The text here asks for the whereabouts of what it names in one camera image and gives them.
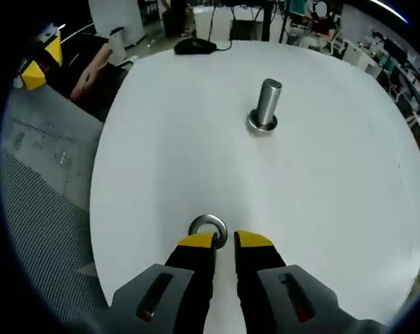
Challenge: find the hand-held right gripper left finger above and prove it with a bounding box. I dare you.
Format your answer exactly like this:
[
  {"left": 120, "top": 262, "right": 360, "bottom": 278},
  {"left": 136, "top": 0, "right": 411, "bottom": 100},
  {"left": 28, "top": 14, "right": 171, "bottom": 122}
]
[{"left": 86, "top": 232, "right": 219, "bottom": 334}]

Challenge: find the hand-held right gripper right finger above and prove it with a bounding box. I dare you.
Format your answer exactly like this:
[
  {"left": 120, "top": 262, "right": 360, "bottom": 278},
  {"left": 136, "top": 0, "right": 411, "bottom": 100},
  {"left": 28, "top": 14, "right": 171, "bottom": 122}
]
[{"left": 234, "top": 230, "right": 385, "bottom": 334}]

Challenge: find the grey standing desk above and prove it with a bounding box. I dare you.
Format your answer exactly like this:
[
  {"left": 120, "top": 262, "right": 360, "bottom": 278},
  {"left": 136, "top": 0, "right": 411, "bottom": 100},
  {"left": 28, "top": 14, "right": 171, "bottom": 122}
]
[{"left": 192, "top": 0, "right": 294, "bottom": 45}]

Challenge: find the black computer mouse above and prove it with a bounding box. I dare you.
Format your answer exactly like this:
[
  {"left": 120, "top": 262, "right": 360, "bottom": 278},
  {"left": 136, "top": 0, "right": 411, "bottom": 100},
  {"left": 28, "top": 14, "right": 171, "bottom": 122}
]
[{"left": 173, "top": 37, "right": 218, "bottom": 56}]

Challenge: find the person's black shirt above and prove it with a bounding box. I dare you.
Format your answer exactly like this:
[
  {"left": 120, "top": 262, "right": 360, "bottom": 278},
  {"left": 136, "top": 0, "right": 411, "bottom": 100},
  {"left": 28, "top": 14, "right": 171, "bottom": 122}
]
[{"left": 62, "top": 34, "right": 110, "bottom": 70}]

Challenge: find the grey mesh chair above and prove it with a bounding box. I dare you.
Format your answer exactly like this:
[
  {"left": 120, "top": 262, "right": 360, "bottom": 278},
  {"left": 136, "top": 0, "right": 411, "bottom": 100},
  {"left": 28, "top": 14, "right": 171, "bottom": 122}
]
[{"left": 0, "top": 83, "right": 110, "bottom": 328}]

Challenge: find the black mouse cable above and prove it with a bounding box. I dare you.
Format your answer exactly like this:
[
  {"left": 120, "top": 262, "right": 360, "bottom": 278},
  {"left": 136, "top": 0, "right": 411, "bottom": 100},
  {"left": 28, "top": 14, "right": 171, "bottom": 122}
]
[{"left": 213, "top": 38, "right": 234, "bottom": 52}]

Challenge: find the white cylindrical appliance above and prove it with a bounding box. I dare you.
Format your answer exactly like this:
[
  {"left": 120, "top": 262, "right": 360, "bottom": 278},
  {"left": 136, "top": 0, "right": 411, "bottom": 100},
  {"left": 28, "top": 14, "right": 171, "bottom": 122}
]
[{"left": 108, "top": 28, "right": 127, "bottom": 62}]

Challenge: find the large threaded metal stud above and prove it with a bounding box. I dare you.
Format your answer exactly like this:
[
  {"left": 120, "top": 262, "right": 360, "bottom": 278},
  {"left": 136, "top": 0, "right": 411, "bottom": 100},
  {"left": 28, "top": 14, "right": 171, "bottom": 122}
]
[{"left": 246, "top": 78, "right": 284, "bottom": 136}]

